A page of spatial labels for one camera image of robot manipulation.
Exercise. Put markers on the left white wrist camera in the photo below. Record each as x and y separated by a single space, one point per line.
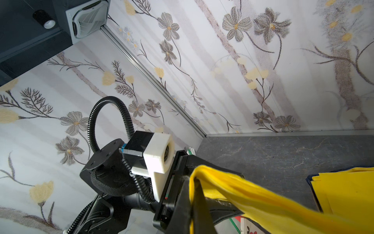
150 155

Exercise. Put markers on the ceiling spot light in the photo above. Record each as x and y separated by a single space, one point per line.
44 19

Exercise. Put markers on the single yellow paper napkin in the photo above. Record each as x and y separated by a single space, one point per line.
275 213

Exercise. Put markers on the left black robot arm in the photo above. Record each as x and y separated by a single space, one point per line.
108 174

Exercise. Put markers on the green straw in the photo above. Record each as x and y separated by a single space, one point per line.
235 226

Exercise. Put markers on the green and white straws bundle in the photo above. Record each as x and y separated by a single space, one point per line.
190 151

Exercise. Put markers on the yellow paper napkins stack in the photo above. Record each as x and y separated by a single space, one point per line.
350 195

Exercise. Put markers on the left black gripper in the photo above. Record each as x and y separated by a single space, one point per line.
181 170

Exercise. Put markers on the cardboard napkin tray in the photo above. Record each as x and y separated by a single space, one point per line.
320 196

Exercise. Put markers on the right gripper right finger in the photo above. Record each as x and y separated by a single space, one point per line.
201 220

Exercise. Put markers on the red white paper bag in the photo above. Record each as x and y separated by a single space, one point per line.
247 226

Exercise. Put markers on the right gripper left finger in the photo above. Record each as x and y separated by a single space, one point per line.
181 217

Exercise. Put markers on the white ceiling air vent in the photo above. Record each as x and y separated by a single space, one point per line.
86 18

